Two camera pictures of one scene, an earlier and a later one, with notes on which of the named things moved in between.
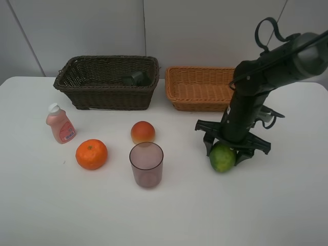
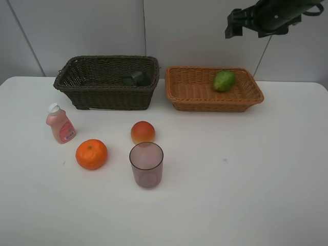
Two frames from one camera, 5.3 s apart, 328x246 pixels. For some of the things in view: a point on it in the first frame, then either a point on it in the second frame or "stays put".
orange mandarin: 91,154 stays put
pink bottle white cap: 62,127 stays put
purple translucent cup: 146,159 stays put
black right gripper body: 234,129 → 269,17
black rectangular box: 139,79 stays put
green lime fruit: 222,159 → 223,81
